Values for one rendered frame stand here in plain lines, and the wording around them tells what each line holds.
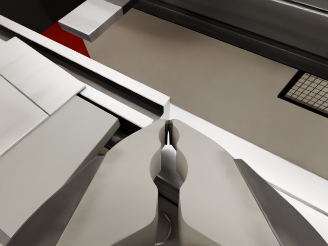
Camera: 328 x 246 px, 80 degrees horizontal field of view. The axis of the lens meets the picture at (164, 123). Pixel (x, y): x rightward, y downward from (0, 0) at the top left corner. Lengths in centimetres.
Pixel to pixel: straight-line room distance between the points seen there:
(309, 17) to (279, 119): 119
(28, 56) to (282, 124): 141
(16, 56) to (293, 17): 31
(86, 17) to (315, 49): 29
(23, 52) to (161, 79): 132
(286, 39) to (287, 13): 4
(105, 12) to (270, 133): 129
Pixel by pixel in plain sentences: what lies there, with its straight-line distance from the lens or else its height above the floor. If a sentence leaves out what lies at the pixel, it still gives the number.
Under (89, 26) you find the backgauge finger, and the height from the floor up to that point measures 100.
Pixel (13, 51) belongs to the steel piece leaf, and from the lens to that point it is 20.
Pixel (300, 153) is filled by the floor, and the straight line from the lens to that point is 143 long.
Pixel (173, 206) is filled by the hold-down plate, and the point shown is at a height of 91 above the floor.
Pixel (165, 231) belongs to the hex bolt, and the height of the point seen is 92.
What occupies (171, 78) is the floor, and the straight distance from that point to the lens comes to 149.
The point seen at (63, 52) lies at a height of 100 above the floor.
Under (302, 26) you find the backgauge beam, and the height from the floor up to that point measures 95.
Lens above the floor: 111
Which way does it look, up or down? 61 degrees down
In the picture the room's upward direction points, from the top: straight up
